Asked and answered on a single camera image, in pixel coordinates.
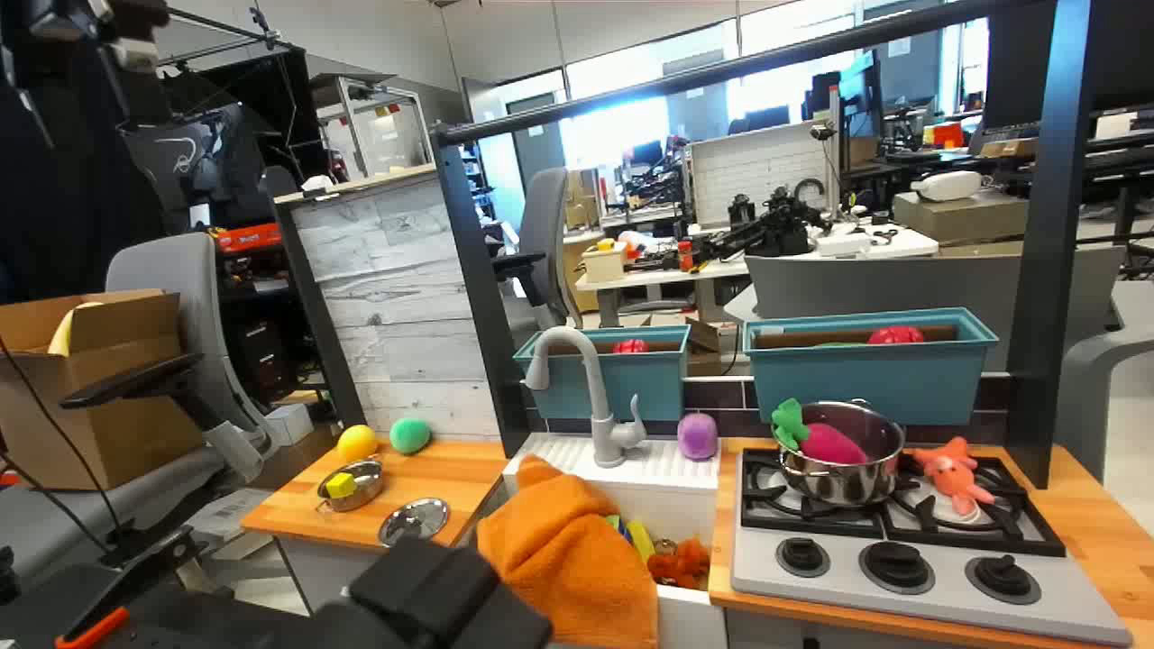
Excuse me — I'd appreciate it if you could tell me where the grey wood panel board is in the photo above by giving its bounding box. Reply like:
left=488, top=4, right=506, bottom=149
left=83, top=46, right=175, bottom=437
left=270, top=165, right=500, bottom=442

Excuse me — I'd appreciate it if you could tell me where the toy kitchen cabinet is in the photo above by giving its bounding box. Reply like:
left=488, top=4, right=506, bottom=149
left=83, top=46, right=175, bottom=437
left=237, top=430, right=1154, bottom=649

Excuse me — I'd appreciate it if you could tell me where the white storage crate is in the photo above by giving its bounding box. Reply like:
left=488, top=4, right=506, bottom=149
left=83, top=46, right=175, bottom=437
left=308, top=71, right=437, bottom=182

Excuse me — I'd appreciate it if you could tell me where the black kitchen frame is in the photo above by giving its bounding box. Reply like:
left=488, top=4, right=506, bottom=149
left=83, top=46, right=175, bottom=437
left=429, top=0, right=1097, bottom=490

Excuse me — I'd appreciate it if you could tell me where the flat cardboard box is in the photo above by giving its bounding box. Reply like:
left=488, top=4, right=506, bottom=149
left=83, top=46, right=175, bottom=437
left=892, top=192, right=1031, bottom=248

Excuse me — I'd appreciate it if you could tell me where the small teal planter box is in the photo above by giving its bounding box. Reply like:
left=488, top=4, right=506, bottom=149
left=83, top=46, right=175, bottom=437
left=513, top=321, right=697, bottom=426

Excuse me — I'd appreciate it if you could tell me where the purple toy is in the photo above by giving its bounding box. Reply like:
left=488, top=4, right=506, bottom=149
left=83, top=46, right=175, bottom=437
left=673, top=409, right=722, bottom=466

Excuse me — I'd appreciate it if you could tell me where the white toy sink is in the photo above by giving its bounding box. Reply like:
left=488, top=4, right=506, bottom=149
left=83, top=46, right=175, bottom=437
left=500, top=430, right=733, bottom=649

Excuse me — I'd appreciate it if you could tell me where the yellow green toy vegetable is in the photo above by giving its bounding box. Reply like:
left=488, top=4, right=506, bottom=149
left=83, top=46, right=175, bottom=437
left=606, top=512, right=663, bottom=567

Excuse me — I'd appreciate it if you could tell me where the green ball toy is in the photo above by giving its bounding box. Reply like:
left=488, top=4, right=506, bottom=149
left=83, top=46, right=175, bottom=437
left=387, top=414, right=437, bottom=459

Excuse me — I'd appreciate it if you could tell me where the cluttered office desk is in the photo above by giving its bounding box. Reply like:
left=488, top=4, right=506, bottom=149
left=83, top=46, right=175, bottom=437
left=572, top=224, right=940, bottom=327

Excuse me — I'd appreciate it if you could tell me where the grey toy faucet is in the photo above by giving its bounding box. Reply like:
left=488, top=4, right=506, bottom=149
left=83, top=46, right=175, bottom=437
left=521, top=325, right=653, bottom=472

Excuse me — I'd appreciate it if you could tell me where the pink toy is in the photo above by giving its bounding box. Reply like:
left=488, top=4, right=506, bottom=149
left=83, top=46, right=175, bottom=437
left=799, top=423, right=874, bottom=470

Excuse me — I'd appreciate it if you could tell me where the grey background office chair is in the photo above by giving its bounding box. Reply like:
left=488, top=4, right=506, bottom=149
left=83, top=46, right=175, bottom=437
left=490, top=165, right=570, bottom=325

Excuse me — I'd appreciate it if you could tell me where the grey toy stove top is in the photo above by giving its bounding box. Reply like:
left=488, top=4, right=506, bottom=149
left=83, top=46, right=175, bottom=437
left=728, top=442, right=1133, bottom=645

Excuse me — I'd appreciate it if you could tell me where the large steel pot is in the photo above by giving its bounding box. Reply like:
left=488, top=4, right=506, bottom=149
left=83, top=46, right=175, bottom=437
left=776, top=396, right=909, bottom=509

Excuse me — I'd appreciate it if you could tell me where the green plush toy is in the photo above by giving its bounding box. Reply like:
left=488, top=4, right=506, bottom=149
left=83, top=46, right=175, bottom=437
left=769, top=396, right=811, bottom=455

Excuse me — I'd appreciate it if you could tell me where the black clamp orange handle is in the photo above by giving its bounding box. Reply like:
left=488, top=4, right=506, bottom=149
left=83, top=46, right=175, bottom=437
left=49, top=601, right=133, bottom=649

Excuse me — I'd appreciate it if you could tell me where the orange toy food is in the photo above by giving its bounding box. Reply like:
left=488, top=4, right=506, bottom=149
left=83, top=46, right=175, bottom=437
left=653, top=533, right=713, bottom=592

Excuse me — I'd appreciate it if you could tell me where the white board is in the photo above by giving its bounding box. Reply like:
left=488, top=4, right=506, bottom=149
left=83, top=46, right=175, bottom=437
left=690, top=120, right=842, bottom=232

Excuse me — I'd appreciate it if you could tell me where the large teal planter box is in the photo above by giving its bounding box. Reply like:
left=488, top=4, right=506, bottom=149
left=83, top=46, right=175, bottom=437
left=740, top=307, right=1004, bottom=430

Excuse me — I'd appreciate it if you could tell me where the orange towel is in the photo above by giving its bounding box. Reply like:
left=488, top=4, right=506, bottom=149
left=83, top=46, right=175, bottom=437
left=476, top=455, right=663, bottom=649

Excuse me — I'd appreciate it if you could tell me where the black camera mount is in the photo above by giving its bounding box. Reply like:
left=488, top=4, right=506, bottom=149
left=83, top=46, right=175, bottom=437
left=302, top=533, right=554, bottom=649

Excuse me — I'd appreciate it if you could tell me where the orange plush toy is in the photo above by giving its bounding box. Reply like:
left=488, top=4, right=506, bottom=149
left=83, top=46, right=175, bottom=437
left=909, top=432, right=1004, bottom=519

